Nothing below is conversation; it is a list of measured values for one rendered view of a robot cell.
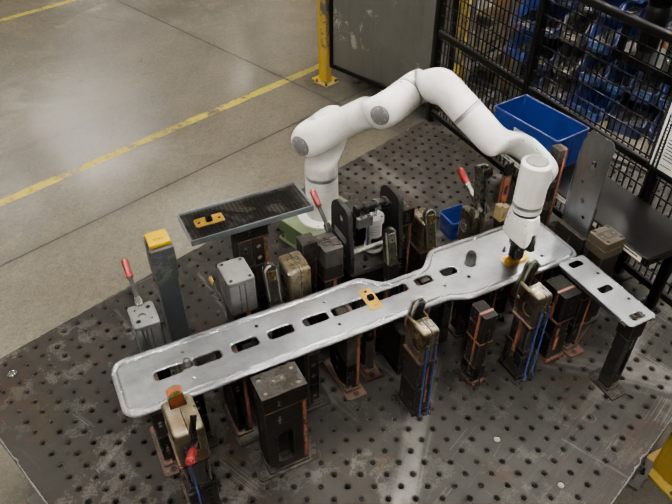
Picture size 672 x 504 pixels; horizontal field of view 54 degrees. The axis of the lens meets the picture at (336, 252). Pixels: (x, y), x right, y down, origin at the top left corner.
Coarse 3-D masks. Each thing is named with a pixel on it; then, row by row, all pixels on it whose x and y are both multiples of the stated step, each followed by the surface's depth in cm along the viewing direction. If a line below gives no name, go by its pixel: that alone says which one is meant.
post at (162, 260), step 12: (144, 240) 182; (156, 252) 178; (168, 252) 180; (156, 264) 181; (168, 264) 183; (156, 276) 183; (168, 276) 185; (168, 288) 188; (168, 300) 191; (180, 300) 193; (168, 312) 194; (180, 312) 196; (168, 324) 197; (180, 324) 199; (180, 336) 202
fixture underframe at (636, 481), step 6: (648, 462) 256; (642, 468) 254; (648, 468) 254; (636, 474) 251; (642, 474) 251; (630, 480) 250; (636, 480) 250; (642, 480) 250; (630, 486) 248; (636, 486) 248; (36, 492) 246; (30, 498) 244; (36, 498) 244
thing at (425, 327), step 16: (416, 320) 172; (416, 336) 171; (432, 336) 169; (416, 352) 175; (432, 352) 174; (416, 368) 179; (432, 368) 178; (400, 384) 192; (416, 384) 182; (400, 400) 194; (416, 400) 186; (416, 416) 190
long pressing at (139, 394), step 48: (480, 240) 204; (336, 288) 187; (384, 288) 187; (432, 288) 187; (480, 288) 187; (192, 336) 173; (240, 336) 173; (288, 336) 173; (336, 336) 174; (144, 384) 161; (192, 384) 161
